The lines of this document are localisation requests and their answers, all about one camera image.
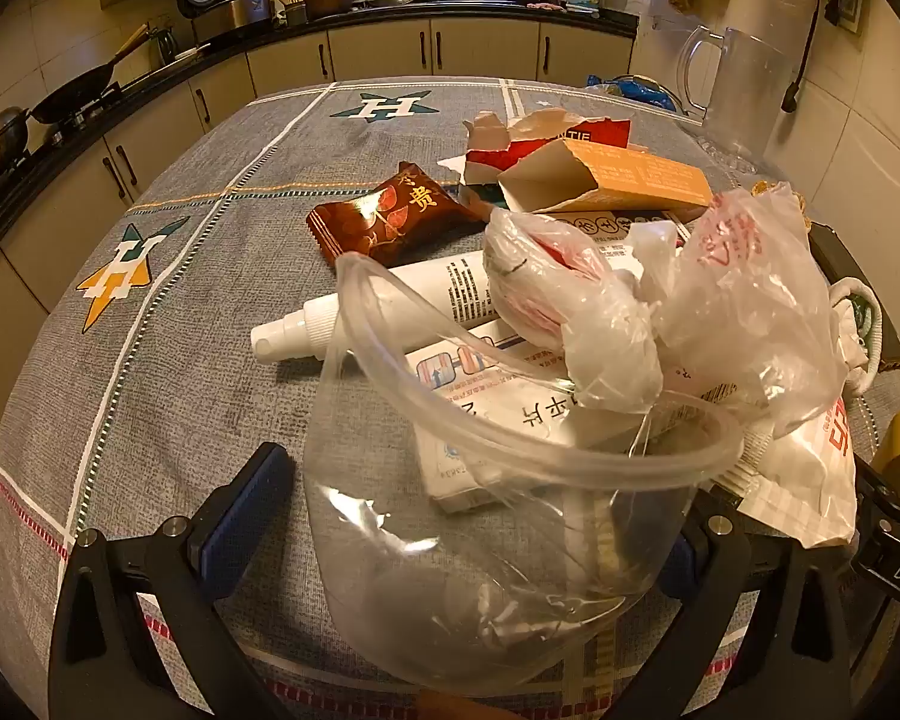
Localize cream base cabinets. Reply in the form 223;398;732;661
0;15;635;316

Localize knotted clear plastic bag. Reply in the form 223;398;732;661
484;208;665;413

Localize black kitchen countertop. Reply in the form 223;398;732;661
0;0;638;278

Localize clear plastic bowl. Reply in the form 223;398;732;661
304;251;743;697

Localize crumpled red print plastic bag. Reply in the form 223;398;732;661
630;181;848;440

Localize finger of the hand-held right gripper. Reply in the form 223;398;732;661
855;456;900;533

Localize white printed medicine box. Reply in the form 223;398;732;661
409;319;721;515

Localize black flat box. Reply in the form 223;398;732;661
806;223;900;372

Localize white spray bottle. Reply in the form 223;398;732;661
251;255;511;362

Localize blue plastic bag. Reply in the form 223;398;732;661
586;73;680;110

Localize wall socket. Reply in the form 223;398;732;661
825;0;869;35

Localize stainless steel container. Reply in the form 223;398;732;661
221;0;275;27

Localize black wok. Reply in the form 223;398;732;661
30;24;151;125

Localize white red print paper bag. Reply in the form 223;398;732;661
727;390;860;550

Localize orange cardboard box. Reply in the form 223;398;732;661
497;139;713;215

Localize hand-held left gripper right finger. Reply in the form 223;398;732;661
645;499;860;720

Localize white printed leaflet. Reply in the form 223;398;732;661
555;208;695;256

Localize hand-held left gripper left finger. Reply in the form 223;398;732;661
49;442;297;720

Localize clear plastic pitcher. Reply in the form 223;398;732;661
675;24;792;166

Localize torn red white box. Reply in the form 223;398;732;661
439;109;638;188

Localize brown snack packet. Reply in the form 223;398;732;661
306;162;494;267

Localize black power cable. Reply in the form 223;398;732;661
782;0;827;113

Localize small golden ornament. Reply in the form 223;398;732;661
750;178;805;205

